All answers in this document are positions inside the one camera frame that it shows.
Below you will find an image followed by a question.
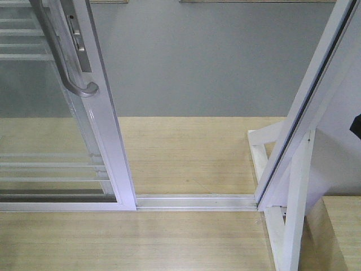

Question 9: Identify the aluminium floor door track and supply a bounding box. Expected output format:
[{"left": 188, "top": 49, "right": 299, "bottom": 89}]
[{"left": 137, "top": 194, "right": 257, "bottom": 212}]

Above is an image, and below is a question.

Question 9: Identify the white triangular support bracket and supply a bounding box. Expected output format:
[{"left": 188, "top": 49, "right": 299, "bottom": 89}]
[{"left": 258, "top": 124, "right": 316, "bottom": 270}]

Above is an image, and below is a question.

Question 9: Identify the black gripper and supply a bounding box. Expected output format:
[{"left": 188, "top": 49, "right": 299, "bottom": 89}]
[{"left": 349, "top": 115, "right": 361, "bottom": 139}]

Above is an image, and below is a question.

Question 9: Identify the white framed sliding glass door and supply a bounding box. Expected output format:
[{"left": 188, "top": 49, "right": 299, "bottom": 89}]
[{"left": 1, "top": 1, "right": 137, "bottom": 212}]

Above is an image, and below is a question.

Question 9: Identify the grey metal door handle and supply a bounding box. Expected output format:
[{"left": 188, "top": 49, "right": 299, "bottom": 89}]
[{"left": 29, "top": 0, "right": 99, "bottom": 98}]

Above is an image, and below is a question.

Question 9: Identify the light wooden platform board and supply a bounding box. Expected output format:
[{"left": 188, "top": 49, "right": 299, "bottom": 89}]
[{"left": 1, "top": 117, "right": 280, "bottom": 270}]

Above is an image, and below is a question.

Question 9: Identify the light wooden box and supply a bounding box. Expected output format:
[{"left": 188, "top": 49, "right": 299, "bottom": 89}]
[{"left": 306, "top": 196, "right": 360, "bottom": 270}]

